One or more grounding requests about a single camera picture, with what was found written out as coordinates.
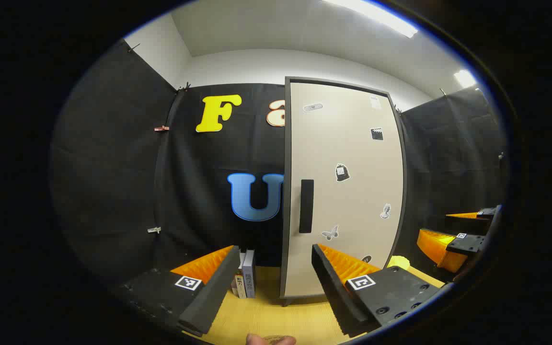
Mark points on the long ceiling light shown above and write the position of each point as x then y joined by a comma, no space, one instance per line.
376,17

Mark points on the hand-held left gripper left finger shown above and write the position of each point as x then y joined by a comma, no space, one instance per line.
211,292

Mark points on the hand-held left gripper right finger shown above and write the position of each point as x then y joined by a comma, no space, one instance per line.
336,292

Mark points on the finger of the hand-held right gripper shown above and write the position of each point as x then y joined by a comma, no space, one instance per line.
441,251
467,226

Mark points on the small ceiling light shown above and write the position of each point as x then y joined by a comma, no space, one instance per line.
465,78

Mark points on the yellow pumpkin-shaped toy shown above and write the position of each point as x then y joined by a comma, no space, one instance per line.
399,262

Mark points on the blue-grey book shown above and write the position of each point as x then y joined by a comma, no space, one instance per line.
249,273

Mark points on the white book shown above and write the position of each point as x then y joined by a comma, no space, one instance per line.
240,285

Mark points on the white clip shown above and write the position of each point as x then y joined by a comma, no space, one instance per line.
154,230

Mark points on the round cork coaster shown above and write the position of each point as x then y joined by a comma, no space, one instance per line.
276,340

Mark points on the black clip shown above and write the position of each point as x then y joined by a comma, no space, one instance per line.
184,87

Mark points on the red clip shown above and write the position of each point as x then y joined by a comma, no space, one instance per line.
161,128

